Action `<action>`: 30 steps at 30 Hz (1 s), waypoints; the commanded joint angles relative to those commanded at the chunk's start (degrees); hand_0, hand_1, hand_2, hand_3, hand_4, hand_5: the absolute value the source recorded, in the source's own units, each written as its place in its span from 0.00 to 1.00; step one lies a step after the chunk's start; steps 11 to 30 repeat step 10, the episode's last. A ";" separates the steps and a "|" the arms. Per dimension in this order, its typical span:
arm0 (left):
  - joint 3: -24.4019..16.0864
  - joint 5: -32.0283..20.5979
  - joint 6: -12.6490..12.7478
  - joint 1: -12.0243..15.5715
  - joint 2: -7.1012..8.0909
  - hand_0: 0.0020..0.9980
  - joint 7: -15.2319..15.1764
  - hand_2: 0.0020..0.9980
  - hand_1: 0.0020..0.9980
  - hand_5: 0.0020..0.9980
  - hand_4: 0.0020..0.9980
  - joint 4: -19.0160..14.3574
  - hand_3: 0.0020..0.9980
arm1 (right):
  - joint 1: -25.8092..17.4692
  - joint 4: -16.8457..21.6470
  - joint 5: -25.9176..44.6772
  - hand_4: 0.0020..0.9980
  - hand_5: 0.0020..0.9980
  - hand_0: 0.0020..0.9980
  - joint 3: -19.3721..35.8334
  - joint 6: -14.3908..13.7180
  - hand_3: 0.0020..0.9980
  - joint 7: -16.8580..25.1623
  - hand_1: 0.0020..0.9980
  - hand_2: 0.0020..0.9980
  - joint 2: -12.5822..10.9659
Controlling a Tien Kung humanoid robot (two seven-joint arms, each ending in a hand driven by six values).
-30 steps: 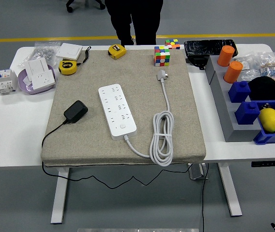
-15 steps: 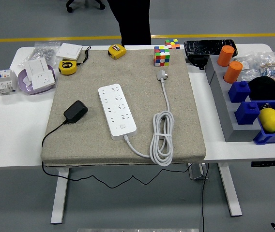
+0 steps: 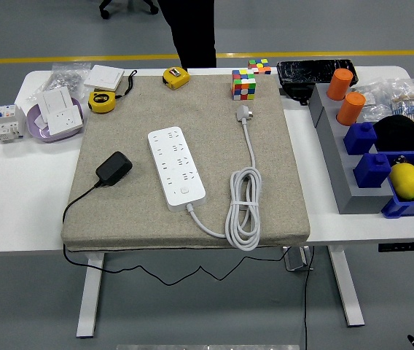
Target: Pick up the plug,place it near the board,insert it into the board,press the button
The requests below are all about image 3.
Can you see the white power strip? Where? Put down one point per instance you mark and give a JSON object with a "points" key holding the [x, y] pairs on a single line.
{"points": [[178, 171]]}

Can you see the black plug adapter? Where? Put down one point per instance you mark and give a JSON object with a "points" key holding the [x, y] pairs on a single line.
{"points": [[114, 168]]}

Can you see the white table leg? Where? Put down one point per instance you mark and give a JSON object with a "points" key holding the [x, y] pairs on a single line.
{"points": [[90, 299], [349, 291]]}

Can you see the black desk control panel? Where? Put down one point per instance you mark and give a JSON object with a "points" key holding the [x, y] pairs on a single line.
{"points": [[407, 246]]}

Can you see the blue storage bin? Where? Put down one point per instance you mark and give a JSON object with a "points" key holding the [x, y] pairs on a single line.
{"points": [[400, 209]]}

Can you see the yellow lemon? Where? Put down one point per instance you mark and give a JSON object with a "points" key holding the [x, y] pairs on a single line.
{"points": [[406, 181]]}

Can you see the blue block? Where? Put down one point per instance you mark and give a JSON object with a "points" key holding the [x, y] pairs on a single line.
{"points": [[360, 139], [371, 171]]}

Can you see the grey stepped block holder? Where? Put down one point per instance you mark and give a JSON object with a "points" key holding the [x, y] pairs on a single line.
{"points": [[342, 175]]}

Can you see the black cloth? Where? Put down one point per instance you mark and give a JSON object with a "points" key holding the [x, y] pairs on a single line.
{"points": [[404, 135]]}

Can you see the orange cylinder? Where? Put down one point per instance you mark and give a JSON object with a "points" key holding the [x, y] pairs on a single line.
{"points": [[351, 109], [339, 84]]}

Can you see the clear bag of resistors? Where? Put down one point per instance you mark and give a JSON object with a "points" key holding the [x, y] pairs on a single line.
{"points": [[409, 100]]}

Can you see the clear plastic bag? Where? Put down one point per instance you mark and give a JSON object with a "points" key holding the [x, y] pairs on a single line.
{"points": [[372, 102]]}

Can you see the black plastic tray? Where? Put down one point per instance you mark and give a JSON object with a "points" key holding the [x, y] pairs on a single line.
{"points": [[309, 71]]}

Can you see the grey-brown mat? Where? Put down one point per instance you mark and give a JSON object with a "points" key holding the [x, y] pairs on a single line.
{"points": [[137, 218]]}

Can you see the large colourful puzzle cube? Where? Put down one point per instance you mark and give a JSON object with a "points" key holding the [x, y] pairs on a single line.
{"points": [[243, 85]]}

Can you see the small colourful puzzle cube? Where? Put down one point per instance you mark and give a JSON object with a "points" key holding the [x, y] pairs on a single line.
{"points": [[259, 66]]}

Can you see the person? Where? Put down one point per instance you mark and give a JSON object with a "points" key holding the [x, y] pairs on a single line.
{"points": [[194, 33]]}

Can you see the purple bowl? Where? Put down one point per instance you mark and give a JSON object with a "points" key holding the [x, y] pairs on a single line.
{"points": [[37, 133]]}

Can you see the clear bag of screws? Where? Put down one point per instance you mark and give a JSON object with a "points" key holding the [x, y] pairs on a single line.
{"points": [[63, 78]]}

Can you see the black office chair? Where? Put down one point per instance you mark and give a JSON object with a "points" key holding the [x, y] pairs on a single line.
{"points": [[106, 5]]}

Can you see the white circuit breaker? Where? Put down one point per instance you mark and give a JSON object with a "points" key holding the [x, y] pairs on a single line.
{"points": [[6, 124]]}

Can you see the white square switch panel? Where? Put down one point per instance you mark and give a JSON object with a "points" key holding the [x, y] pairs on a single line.
{"points": [[103, 77]]}

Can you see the white wall socket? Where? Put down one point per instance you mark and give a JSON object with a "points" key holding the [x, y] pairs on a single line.
{"points": [[65, 122]]}

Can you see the white switch plate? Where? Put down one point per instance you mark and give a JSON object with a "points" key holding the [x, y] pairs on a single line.
{"points": [[57, 100]]}

